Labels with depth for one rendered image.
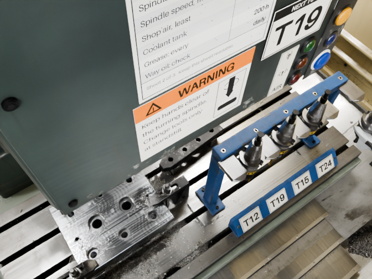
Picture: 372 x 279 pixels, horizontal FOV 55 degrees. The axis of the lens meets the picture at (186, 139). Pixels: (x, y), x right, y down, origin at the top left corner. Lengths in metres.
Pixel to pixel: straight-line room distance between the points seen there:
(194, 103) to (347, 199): 1.17
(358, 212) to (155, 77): 1.27
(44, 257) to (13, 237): 0.12
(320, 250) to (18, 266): 1.00
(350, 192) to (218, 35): 1.24
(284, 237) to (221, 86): 1.00
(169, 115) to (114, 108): 0.08
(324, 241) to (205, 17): 1.21
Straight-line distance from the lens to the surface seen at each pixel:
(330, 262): 1.45
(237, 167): 0.90
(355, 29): 1.48
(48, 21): 0.25
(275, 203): 1.20
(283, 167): 1.30
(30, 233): 1.24
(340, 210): 1.52
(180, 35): 0.32
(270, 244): 1.34
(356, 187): 1.53
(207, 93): 0.41
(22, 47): 0.25
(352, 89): 1.15
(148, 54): 0.31
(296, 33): 0.46
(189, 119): 0.43
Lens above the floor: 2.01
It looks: 59 degrees down
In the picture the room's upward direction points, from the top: 3 degrees clockwise
